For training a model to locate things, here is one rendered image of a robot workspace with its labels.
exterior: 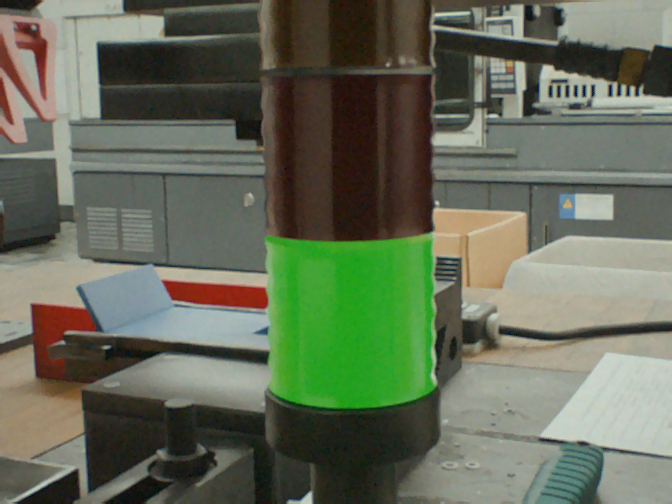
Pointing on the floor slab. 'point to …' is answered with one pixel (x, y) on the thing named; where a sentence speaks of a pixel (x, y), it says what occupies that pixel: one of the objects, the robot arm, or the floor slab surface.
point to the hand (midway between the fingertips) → (30, 122)
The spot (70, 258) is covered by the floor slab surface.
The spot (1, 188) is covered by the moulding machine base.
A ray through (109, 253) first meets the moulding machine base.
